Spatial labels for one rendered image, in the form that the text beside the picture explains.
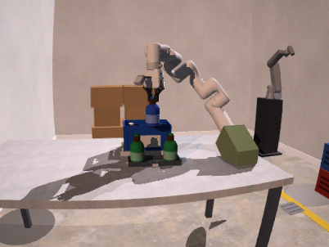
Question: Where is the green bottle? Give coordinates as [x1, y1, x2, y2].
[130, 133, 144, 162]
[163, 132, 178, 161]

